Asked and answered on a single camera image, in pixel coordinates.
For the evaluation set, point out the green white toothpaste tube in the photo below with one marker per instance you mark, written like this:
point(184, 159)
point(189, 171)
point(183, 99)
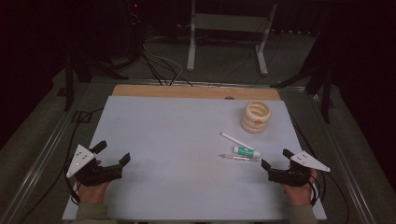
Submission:
point(247, 151)

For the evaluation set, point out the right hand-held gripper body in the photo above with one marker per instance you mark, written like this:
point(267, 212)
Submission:
point(291, 175)

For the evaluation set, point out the dark equipment rack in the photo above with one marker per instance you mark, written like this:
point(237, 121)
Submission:
point(134, 28)

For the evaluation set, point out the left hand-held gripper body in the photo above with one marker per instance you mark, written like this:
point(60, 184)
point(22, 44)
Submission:
point(93, 174)

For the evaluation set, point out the person's right hand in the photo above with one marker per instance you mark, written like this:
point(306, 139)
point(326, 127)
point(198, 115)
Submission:
point(299, 194)

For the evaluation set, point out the cream ribbed pen holder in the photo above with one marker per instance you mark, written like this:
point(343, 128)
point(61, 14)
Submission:
point(256, 117)

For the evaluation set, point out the black stand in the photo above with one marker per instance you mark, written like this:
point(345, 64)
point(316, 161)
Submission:
point(69, 84)
point(325, 93)

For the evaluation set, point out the person's left hand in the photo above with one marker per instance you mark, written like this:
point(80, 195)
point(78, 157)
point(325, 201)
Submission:
point(92, 193)

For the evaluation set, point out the white table mat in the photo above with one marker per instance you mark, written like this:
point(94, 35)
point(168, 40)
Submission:
point(171, 140)

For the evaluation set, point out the white metal stand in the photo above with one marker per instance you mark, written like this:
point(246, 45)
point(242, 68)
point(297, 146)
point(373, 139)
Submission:
point(192, 37)

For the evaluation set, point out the metal floor rail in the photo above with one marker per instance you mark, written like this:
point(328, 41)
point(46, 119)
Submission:
point(40, 158)
point(342, 168)

